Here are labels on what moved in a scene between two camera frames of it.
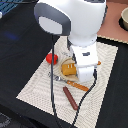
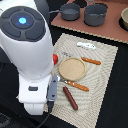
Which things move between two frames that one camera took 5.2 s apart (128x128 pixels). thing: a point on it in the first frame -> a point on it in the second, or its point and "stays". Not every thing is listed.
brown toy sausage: x=70 y=98 stays
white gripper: x=86 y=59 -> x=34 y=89
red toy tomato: x=49 y=58 stays
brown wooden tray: x=110 y=26 stays
